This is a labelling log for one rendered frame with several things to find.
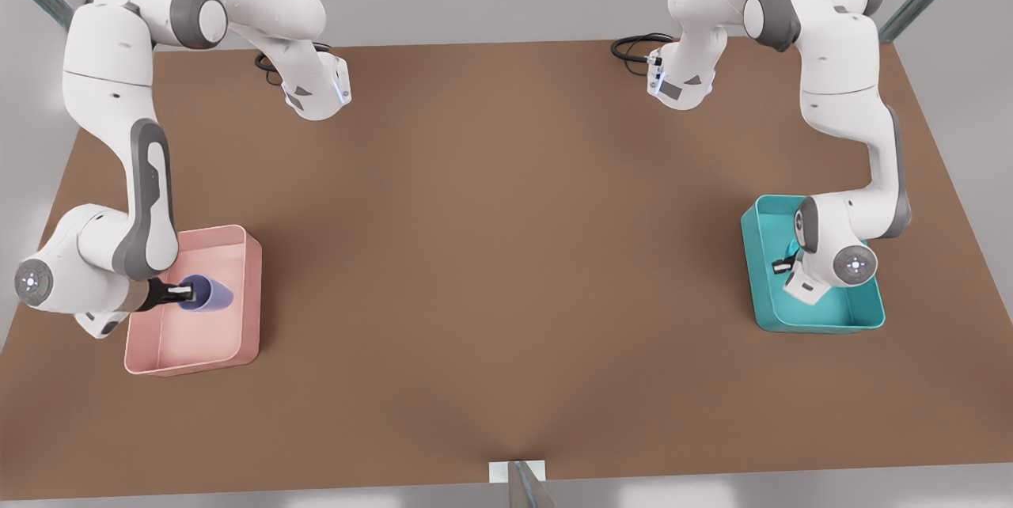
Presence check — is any black cable loop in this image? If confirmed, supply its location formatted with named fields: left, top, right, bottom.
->
left=254, top=41, right=334, bottom=87
left=610, top=32, right=678, bottom=78

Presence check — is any purple blue cup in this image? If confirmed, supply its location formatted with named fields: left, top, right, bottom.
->
left=177, top=273, right=235, bottom=313

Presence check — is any pink plastic box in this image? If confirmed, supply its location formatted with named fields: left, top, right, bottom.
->
left=123, top=224, right=264, bottom=377

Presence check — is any teal plastic box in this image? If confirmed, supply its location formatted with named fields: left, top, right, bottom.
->
left=740, top=193, right=886, bottom=335

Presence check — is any white post foot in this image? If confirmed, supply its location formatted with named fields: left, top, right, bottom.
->
left=488, top=460, right=549, bottom=484

